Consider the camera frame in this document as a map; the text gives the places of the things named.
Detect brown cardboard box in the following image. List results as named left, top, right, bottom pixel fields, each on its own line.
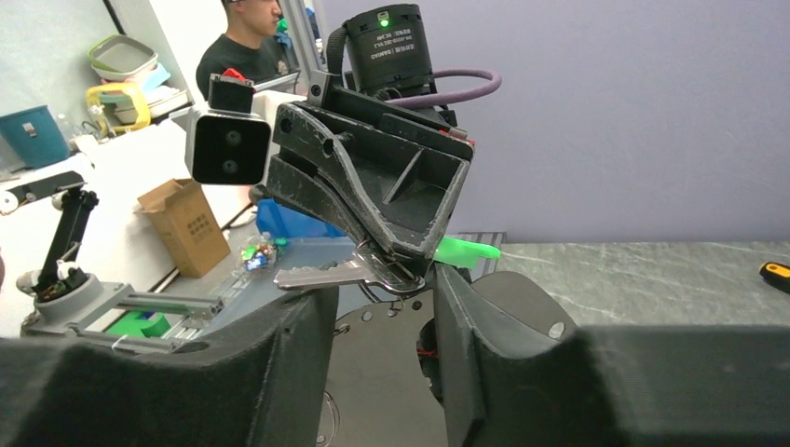
left=137, top=179, right=230, bottom=278

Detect blue storage crate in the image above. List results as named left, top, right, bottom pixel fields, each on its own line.
left=255, top=198, right=345, bottom=238

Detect green key tag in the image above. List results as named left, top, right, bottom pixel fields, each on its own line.
left=433, top=237, right=501, bottom=269

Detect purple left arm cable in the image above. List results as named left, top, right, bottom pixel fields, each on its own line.
left=385, top=69, right=503, bottom=111

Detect yellow black screwdriver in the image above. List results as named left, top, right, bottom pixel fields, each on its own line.
left=759, top=262, right=790, bottom=293

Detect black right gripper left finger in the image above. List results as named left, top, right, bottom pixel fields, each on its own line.
left=1, top=288, right=338, bottom=446

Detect black stand on base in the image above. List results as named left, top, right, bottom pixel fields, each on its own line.
left=1, top=171, right=225, bottom=349

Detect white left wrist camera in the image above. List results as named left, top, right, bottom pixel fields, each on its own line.
left=175, top=69, right=301, bottom=185

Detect blue plastic bin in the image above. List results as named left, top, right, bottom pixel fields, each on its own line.
left=1, top=105, right=70, bottom=169

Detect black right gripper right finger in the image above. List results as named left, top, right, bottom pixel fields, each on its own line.
left=433, top=264, right=789, bottom=446

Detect person in black shirt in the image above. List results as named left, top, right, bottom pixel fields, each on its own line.
left=196, top=0, right=292, bottom=99

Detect stacked plastic trays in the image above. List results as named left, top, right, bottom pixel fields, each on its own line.
left=85, top=34, right=191, bottom=137

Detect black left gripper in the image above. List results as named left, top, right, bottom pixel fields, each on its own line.
left=264, top=70, right=476, bottom=277

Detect silver key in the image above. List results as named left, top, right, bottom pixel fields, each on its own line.
left=273, top=251, right=425, bottom=294

